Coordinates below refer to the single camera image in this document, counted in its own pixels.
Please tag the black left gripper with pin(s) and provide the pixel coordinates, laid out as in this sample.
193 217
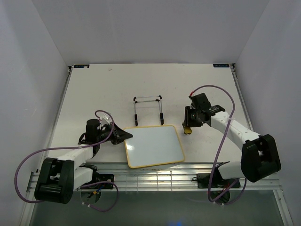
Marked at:
118 134

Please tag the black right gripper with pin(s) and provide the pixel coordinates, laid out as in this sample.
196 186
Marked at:
188 122

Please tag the yellow bone-shaped eraser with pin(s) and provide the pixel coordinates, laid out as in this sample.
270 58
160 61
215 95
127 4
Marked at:
187 130

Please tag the yellow-framed whiteboard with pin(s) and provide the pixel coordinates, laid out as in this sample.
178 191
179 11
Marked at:
153 146

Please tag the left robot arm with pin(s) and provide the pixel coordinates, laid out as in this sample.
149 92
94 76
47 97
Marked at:
60 176

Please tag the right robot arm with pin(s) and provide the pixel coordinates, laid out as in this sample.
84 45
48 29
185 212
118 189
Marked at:
259 154

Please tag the blue label right corner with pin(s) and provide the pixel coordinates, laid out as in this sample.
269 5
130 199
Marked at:
221 65

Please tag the blue label corner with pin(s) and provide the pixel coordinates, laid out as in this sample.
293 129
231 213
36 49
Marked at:
221 65
81 66

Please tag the blue label left corner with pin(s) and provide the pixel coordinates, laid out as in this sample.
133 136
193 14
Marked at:
81 66

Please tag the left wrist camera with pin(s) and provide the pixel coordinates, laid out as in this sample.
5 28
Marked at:
105 119

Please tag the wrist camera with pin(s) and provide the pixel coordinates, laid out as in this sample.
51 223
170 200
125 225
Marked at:
105 119
191 95

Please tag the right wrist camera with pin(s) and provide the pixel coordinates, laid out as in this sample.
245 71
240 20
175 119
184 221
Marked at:
191 95

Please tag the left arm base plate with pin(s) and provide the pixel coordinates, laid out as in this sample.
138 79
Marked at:
100 181

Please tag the aluminium table frame rail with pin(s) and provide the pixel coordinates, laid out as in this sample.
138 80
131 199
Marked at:
153 189

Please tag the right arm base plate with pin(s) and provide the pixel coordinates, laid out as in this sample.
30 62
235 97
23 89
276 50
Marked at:
202 181

